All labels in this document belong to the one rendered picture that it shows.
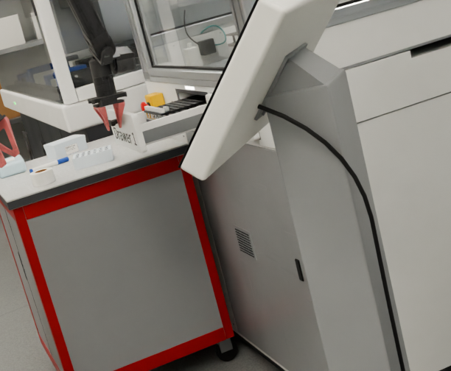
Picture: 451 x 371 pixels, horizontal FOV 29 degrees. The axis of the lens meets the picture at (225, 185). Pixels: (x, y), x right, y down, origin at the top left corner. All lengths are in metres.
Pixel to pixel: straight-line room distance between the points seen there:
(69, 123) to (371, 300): 1.96
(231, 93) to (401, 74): 1.00
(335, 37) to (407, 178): 0.42
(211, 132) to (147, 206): 1.37
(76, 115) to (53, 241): 0.80
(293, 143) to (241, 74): 0.24
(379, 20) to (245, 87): 0.96
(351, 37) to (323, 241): 0.77
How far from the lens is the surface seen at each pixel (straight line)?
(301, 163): 1.56
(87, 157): 2.80
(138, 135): 2.45
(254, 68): 1.35
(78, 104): 3.37
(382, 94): 2.28
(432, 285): 2.45
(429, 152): 2.37
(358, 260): 1.60
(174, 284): 2.83
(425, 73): 2.34
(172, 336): 2.88
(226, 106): 1.38
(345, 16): 2.22
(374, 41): 2.26
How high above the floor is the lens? 1.25
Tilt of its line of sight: 14 degrees down
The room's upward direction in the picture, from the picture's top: 14 degrees counter-clockwise
